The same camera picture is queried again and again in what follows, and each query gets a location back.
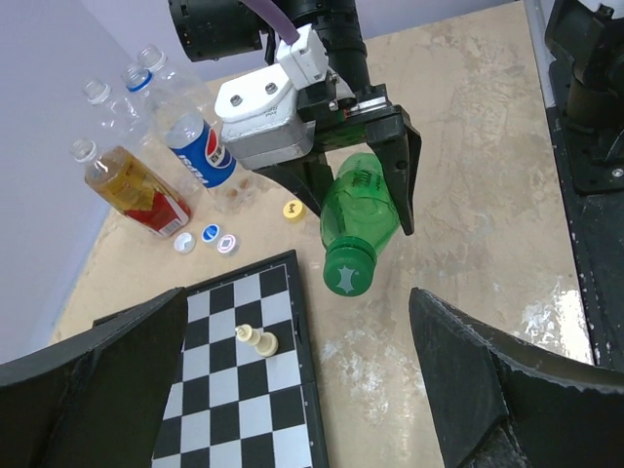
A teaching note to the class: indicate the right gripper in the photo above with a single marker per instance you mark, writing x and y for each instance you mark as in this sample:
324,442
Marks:
368,117

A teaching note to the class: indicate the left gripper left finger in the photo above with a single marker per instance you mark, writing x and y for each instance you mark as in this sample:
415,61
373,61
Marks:
96,399

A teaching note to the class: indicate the cream chess piece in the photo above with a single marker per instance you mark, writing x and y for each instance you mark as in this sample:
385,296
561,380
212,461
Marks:
265,343

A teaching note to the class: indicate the green plastic bottle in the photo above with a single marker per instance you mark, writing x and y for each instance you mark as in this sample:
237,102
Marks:
358,210

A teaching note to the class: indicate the Pepsi label clear bottle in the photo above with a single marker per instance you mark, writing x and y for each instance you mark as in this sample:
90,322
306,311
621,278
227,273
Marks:
180,107

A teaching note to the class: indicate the green bottle cap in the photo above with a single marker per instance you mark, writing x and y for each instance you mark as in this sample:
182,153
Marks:
348,271

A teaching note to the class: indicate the yellow bottle cap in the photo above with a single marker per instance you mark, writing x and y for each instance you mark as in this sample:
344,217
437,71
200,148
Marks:
294,211

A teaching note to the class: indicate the black white chessboard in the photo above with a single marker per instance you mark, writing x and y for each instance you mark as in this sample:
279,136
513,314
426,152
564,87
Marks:
229,406

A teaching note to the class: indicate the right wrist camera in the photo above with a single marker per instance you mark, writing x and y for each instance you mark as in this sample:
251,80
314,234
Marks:
258,110

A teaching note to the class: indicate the blue bottle cap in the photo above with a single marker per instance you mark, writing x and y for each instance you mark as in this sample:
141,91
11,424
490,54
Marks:
211,234

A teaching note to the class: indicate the clear bottle right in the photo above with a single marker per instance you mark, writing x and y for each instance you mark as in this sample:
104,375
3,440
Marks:
116,112

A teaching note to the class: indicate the amber red label bottle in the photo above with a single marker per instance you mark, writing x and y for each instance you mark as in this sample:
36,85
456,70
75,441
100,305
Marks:
131,188

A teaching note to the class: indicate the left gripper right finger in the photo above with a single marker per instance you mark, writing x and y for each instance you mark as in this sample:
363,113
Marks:
499,401

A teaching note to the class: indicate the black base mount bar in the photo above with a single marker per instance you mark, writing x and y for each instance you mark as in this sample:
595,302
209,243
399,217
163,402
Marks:
586,126

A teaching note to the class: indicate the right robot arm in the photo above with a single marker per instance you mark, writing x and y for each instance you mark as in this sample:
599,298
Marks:
218,29

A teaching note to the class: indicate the clear bottle back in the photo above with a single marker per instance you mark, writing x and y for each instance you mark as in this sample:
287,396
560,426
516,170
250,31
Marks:
139,83

